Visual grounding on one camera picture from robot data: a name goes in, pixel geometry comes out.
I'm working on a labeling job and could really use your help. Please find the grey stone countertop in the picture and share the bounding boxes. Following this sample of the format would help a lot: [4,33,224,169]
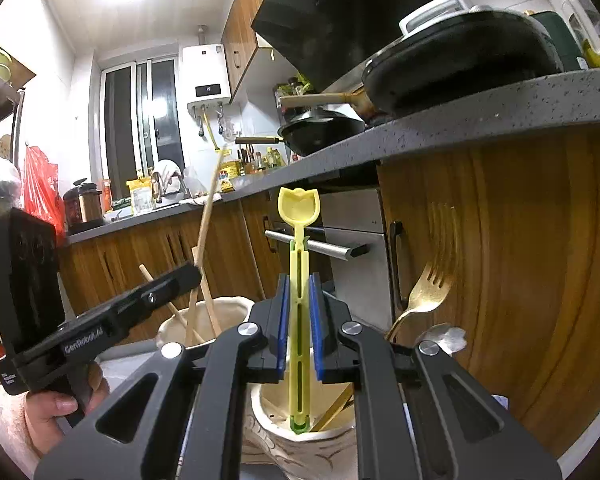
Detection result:
[66,66,600,247]

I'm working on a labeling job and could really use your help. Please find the white water heater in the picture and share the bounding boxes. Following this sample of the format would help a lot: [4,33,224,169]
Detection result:
[181,44,233,109]

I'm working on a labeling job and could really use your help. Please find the black range hood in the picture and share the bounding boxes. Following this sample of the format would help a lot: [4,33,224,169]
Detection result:
[251,0,447,94]

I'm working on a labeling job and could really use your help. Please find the steel built-in oven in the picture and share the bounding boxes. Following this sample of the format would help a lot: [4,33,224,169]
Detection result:
[263,186,389,342]

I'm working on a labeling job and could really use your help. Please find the yellow green plastic spoon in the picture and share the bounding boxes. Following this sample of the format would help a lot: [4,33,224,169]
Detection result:
[278,187,321,434]

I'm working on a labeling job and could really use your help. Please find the gold metal fork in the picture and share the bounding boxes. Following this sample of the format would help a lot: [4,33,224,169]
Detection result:
[312,259,454,434]

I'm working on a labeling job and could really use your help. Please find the electric pressure cooker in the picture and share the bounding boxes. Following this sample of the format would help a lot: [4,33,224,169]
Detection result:
[62,178,106,229]

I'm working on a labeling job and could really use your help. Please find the glass oil dispenser bottle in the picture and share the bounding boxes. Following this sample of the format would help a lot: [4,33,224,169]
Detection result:
[541,0,600,69]

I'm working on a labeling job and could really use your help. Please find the cream ceramic utensil holder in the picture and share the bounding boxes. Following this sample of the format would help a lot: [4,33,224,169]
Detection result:
[156,296,361,480]

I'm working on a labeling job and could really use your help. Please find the silver metal spoon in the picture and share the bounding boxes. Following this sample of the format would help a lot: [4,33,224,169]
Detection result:
[424,324,468,354]

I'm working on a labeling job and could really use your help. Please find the yellow food packet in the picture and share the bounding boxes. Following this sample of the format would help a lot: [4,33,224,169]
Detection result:
[127,177,156,214]

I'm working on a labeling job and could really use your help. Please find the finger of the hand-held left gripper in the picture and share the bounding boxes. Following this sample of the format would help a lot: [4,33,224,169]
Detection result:
[107,264,202,328]

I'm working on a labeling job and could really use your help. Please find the black wok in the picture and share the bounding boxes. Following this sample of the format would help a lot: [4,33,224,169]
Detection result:
[235,109,367,157]

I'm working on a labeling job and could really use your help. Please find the person's left hand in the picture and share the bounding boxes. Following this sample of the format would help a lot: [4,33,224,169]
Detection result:
[25,364,110,456]

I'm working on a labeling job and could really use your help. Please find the white cloth on faucet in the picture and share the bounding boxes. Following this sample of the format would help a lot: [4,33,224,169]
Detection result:
[152,158,184,197]

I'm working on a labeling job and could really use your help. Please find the yellow cooking oil bottle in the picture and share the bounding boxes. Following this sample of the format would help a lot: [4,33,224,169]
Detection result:
[218,157,244,192]

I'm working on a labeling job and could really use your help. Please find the wooden wall cabinet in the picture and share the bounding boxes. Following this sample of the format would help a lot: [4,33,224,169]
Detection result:
[221,0,287,104]

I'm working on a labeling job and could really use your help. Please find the white kitchen appliance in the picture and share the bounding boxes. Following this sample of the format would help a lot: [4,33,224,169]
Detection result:
[399,0,469,37]

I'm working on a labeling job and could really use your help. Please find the red plastic bag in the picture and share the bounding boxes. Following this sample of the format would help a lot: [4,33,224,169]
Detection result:
[23,145,67,234]

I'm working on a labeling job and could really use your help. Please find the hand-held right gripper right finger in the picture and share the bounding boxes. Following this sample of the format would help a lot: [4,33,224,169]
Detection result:
[310,274,563,480]

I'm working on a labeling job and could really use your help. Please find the wooden base cabinet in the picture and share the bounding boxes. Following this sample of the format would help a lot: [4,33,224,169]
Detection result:
[377,124,600,462]
[57,191,302,347]

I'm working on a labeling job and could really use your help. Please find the yellow gas pipe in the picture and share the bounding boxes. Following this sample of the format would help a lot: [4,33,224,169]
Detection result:
[204,107,222,152]

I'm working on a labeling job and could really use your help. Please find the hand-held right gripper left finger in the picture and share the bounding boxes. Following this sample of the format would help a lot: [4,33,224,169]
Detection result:
[34,274,289,480]

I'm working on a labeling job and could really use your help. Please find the black lidded griddle pan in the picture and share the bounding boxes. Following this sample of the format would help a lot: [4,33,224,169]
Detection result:
[361,6,564,119]

